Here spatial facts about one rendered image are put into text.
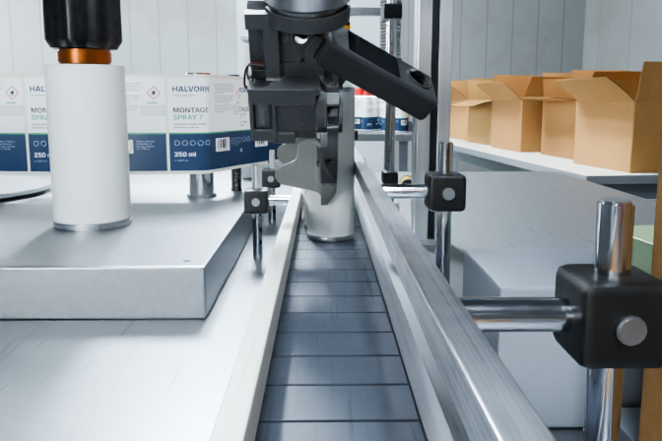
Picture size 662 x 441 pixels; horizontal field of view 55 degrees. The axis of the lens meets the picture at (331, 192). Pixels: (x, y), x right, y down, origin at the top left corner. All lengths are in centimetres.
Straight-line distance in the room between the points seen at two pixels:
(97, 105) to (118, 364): 34
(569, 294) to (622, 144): 222
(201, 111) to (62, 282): 43
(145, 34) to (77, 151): 408
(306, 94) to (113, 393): 27
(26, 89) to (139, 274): 50
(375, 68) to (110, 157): 36
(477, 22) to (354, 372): 476
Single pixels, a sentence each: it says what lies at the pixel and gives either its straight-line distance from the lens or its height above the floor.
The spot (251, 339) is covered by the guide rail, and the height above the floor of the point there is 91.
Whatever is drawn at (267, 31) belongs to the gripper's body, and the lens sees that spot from 54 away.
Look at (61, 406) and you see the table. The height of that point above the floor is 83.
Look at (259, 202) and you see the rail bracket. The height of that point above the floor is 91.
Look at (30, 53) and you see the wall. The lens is 501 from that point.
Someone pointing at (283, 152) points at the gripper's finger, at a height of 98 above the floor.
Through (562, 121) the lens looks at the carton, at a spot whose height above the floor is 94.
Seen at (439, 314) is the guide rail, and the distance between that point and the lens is 21.
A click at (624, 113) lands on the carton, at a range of 244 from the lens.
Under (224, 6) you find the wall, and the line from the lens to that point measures 480.
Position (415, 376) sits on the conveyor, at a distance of 37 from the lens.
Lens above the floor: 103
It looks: 8 degrees down
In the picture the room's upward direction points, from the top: straight up
